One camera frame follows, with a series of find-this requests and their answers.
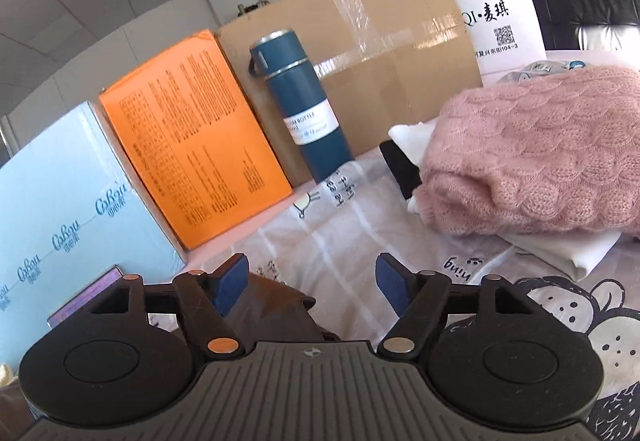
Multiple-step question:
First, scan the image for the brown jacket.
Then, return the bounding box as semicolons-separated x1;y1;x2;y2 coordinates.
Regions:
224;274;341;350

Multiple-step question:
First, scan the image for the smartphone with lit screen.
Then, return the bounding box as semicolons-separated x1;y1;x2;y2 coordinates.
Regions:
47;265;124;329

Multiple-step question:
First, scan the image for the printed bed sheet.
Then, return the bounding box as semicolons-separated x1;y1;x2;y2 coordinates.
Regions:
144;51;640;441

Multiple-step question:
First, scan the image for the black folded garment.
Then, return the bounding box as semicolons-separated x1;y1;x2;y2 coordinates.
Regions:
378;140;421;200

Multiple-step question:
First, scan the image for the light blue cardboard box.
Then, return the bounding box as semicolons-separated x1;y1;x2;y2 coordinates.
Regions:
1;102;186;369

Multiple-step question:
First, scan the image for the white folded garment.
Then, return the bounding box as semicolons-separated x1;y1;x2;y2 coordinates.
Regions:
388;119;622;282

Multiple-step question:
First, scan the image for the dark blue thermos bottle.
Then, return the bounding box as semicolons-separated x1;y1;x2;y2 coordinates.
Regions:
248;29;354;183

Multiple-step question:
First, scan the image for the pink knitted sweater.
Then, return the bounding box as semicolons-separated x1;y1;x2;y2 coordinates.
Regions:
413;66;639;235

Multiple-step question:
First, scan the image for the brown cardboard box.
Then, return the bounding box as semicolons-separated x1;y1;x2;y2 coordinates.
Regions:
217;0;482;186

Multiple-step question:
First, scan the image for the white paper shopping bag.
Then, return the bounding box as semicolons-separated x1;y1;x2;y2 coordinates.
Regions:
456;0;546;76

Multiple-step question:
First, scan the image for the black leather sofa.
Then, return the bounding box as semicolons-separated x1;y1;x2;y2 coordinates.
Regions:
533;0;639;53

